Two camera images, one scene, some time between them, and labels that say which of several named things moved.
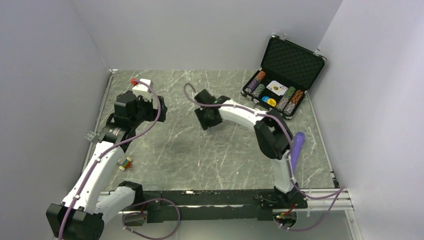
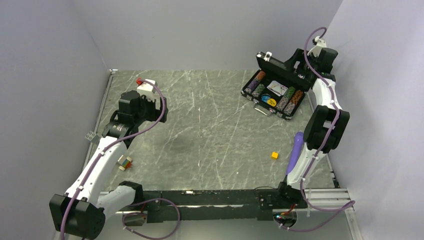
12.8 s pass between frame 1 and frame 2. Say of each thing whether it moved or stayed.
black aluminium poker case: moved
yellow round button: stayed
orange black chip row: stayed
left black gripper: stayed
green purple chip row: stayed
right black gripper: moved
